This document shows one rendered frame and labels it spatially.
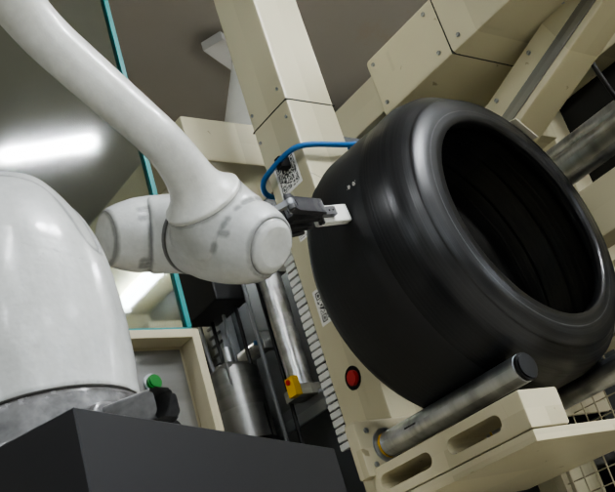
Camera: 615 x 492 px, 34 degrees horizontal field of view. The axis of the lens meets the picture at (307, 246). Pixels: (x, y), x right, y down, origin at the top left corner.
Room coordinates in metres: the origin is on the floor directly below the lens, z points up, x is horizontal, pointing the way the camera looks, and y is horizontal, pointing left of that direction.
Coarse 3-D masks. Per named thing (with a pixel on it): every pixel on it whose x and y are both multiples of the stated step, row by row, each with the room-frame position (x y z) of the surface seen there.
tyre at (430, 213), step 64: (384, 128) 1.47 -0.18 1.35; (448, 128) 1.50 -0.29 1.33; (512, 128) 1.67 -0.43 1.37; (320, 192) 1.56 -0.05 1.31; (384, 192) 1.43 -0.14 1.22; (448, 192) 1.44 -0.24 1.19; (512, 192) 1.83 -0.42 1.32; (576, 192) 1.75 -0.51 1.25; (320, 256) 1.53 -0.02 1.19; (384, 256) 1.45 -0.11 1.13; (448, 256) 1.43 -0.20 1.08; (512, 256) 1.92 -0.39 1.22; (576, 256) 1.83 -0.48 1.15; (384, 320) 1.51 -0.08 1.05; (448, 320) 1.47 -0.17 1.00; (512, 320) 1.49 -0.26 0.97; (576, 320) 1.59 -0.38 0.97; (384, 384) 1.66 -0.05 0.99; (448, 384) 1.58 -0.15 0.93
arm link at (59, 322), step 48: (0, 192) 0.68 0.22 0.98; (48, 192) 0.71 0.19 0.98; (0, 240) 0.67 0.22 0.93; (48, 240) 0.69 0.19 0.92; (96, 240) 0.75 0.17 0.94; (0, 288) 0.67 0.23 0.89; (48, 288) 0.68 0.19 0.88; (96, 288) 0.71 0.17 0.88; (0, 336) 0.66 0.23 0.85; (48, 336) 0.67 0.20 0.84; (96, 336) 0.70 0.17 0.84; (0, 384) 0.67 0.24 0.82; (48, 384) 0.67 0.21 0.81; (96, 384) 0.69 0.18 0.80
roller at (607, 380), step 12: (612, 360) 1.68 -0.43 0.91; (588, 372) 1.72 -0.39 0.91; (600, 372) 1.69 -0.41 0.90; (612, 372) 1.68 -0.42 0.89; (576, 384) 1.74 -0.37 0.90; (588, 384) 1.72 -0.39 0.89; (600, 384) 1.71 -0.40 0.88; (612, 384) 1.70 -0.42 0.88; (564, 396) 1.76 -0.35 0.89; (576, 396) 1.75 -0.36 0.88; (588, 396) 1.75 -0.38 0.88; (564, 408) 1.79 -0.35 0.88; (492, 432) 1.90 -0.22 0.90
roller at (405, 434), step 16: (496, 368) 1.50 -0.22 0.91; (512, 368) 1.47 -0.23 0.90; (528, 368) 1.47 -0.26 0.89; (480, 384) 1.52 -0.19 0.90; (496, 384) 1.50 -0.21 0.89; (512, 384) 1.49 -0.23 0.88; (448, 400) 1.58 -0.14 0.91; (464, 400) 1.55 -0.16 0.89; (480, 400) 1.54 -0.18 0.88; (416, 416) 1.64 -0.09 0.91; (432, 416) 1.61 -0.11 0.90; (448, 416) 1.59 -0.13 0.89; (464, 416) 1.58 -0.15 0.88; (384, 432) 1.71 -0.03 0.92; (400, 432) 1.67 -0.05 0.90; (416, 432) 1.65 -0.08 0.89; (432, 432) 1.64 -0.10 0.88; (384, 448) 1.71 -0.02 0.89; (400, 448) 1.69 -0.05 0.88
